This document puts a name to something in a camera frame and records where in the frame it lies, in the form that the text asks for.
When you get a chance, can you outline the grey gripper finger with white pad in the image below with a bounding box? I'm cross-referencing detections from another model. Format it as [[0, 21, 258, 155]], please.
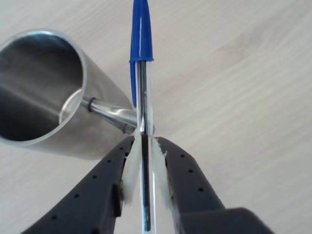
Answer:
[[151, 136, 273, 234], [21, 133, 143, 234]]

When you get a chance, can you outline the blue capped ballpoint pen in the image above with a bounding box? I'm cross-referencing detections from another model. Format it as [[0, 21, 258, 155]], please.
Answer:
[[128, 0, 156, 233]]

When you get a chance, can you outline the silver metal cup with handle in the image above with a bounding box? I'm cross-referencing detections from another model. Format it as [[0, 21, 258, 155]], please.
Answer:
[[0, 28, 137, 161]]

